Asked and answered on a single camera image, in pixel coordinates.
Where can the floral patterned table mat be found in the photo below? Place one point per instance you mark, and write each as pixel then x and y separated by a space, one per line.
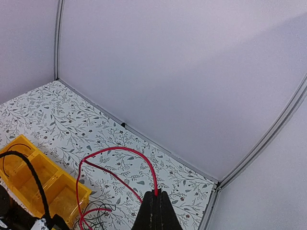
pixel 77 137

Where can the left aluminium frame post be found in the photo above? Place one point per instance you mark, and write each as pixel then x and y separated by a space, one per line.
pixel 59 17

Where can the right yellow plastic bin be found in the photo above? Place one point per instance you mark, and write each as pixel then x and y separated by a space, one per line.
pixel 63 198

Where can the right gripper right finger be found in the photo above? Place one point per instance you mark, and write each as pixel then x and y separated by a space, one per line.
pixel 166 218

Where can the right aluminium frame post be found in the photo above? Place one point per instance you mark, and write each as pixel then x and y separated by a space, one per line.
pixel 286 114

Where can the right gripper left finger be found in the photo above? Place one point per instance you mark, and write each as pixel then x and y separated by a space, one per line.
pixel 143 220

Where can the aluminium frame post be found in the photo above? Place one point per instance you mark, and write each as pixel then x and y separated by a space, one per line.
pixel 286 114
pixel 59 17

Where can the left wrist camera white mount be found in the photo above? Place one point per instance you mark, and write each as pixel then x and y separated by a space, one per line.
pixel 40 224

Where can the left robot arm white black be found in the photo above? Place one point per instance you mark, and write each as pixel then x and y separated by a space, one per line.
pixel 15 217

